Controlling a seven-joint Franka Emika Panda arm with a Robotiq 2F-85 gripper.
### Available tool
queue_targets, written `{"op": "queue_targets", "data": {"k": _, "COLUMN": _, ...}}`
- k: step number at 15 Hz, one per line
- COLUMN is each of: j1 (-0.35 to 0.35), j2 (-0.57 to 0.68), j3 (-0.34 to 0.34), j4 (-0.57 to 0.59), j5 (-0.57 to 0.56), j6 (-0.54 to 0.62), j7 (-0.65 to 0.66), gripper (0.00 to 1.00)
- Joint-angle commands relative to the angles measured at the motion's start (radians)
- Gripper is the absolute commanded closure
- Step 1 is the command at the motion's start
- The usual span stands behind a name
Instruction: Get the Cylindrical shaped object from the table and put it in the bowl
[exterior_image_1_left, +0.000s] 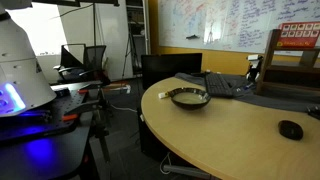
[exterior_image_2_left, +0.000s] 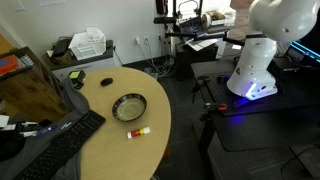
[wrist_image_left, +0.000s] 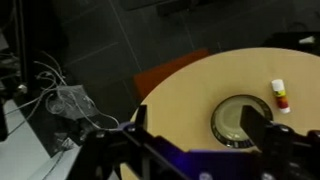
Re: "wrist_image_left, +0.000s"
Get white glue stick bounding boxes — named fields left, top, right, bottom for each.
left=271, top=79, right=291, bottom=114

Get orange chair seat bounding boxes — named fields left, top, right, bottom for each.
left=133, top=48, right=210, bottom=100

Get dark bowl with pale inside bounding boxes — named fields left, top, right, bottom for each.
left=210, top=94, right=273, bottom=149

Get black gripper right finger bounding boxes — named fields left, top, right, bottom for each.
left=240, top=105, right=272, bottom=148

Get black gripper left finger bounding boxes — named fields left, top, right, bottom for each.
left=135, top=105, right=147, bottom=129

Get tangled white cables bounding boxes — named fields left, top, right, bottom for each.
left=6, top=49, right=121, bottom=158

